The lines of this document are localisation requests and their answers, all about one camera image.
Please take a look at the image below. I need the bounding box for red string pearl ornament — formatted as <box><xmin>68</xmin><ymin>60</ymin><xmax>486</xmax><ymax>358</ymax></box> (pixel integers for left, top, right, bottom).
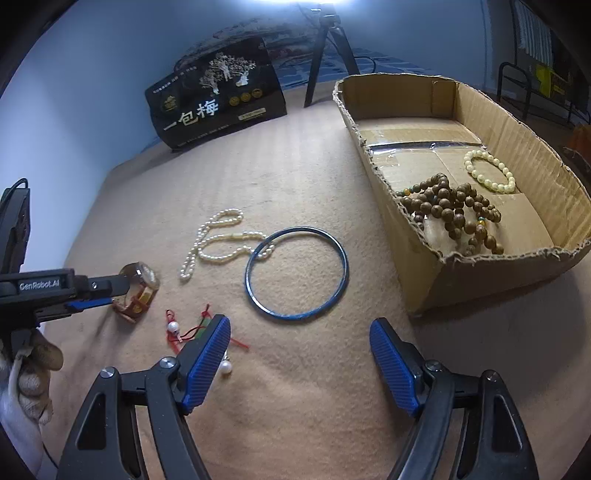
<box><xmin>165</xmin><ymin>304</ymin><xmax>250</xmax><ymax>377</ymax></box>

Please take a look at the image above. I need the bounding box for black printed bag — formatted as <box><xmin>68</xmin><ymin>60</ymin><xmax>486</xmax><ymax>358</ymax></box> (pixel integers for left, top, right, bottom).
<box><xmin>144</xmin><ymin>37</ymin><xmax>287</xmax><ymax>151</ymax></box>

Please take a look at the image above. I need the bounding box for brown wooden bead necklace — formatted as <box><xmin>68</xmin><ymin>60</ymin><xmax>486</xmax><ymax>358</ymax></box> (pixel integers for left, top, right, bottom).
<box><xmin>396</xmin><ymin>172</ymin><xmax>505</xmax><ymax>257</ymax></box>

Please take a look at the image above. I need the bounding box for blue thin bangle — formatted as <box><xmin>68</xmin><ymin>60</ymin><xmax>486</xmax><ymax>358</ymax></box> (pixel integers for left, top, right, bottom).
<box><xmin>244</xmin><ymin>226</ymin><xmax>350</xmax><ymax>322</ymax></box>

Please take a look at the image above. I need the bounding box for amber wooden bangle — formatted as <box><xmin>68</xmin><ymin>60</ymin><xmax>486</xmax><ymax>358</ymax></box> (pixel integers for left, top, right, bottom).
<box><xmin>113</xmin><ymin>261</ymin><xmax>160</xmax><ymax>325</ymax></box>

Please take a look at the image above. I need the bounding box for white pearl necklace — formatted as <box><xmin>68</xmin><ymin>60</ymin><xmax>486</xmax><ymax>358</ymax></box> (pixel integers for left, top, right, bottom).
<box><xmin>178</xmin><ymin>208</ymin><xmax>277</xmax><ymax>281</ymax></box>

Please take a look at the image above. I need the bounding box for person's left hand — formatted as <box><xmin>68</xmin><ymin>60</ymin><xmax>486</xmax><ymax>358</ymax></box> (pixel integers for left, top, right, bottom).
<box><xmin>0</xmin><ymin>329</ymin><xmax>64</xmax><ymax>437</ymax></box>

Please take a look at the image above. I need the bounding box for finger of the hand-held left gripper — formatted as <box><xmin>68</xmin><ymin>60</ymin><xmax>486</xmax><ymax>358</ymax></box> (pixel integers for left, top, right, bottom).
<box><xmin>65</xmin><ymin>297</ymin><xmax>115</xmax><ymax>313</ymax></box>
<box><xmin>88</xmin><ymin>275</ymin><xmax>136</xmax><ymax>301</ymax></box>

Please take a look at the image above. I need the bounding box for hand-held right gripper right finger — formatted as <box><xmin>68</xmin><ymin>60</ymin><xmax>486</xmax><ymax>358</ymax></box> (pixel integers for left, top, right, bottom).
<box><xmin>369</xmin><ymin>318</ymin><xmax>539</xmax><ymax>480</ymax></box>

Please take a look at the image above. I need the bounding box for blue printed cloth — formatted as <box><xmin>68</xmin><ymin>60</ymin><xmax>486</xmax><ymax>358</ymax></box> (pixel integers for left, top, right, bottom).
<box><xmin>173</xmin><ymin>13</ymin><xmax>419</xmax><ymax>89</ymax></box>

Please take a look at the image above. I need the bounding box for black tripod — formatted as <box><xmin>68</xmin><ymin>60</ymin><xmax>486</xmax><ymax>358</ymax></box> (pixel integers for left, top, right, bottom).
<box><xmin>303</xmin><ymin>4</ymin><xmax>362</xmax><ymax>110</ymax></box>

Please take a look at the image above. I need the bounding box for black metal rack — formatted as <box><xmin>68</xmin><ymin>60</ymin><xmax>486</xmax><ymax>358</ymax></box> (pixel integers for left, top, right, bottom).
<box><xmin>496</xmin><ymin>61</ymin><xmax>591</xmax><ymax>126</ymax></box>

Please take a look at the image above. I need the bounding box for black cable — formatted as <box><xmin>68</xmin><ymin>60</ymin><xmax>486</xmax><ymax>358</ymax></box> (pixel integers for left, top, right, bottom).
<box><xmin>0</xmin><ymin>177</ymin><xmax>29</xmax><ymax>206</ymax></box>

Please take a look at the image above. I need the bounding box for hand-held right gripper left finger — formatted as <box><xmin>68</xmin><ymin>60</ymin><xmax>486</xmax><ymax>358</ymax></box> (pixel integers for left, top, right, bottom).
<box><xmin>58</xmin><ymin>315</ymin><xmax>232</xmax><ymax>480</ymax></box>

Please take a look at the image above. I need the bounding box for cream bead bracelet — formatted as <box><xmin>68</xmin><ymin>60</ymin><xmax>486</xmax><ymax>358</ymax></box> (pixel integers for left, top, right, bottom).
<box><xmin>464</xmin><ymin>148</ymin><xmax>517</xmax><ymax>194</ymax></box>

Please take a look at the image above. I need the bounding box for cardboard box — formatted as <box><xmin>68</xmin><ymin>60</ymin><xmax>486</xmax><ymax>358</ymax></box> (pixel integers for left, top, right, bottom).
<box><xmin>332</xmin><ymin>74</ymin><xmax>591</xmax><ymax>317</ymax></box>

